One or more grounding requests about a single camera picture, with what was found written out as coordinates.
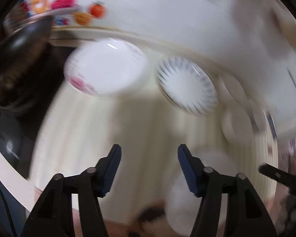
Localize colourful wall stickers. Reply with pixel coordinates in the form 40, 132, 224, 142
5, 0, 108, 29

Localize black wok pan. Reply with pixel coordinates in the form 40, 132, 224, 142
0, 16, 53, 100

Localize white bowl blue pattern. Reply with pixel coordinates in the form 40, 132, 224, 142
247, 106, 277, 146

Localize plain white bowl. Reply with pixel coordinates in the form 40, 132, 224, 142
221, 105, 254, 149

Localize black cable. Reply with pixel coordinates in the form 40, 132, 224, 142
0, 172, 18, 237

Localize striped cat table mat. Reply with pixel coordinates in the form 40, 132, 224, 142
30, 48, 277, 236

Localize white plate grey flower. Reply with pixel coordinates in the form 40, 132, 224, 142
165, 149, 238, 236

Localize blue leaf pattern plate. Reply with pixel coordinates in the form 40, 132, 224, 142
156, 56, 218, 115

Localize white plate pink flowers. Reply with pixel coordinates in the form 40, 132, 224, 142
64, 38, 149, 96

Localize white bowl black rim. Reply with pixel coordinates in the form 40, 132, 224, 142
216, 73, 249, 109

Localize black gas stove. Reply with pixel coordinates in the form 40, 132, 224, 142
0, 44, 74, 179

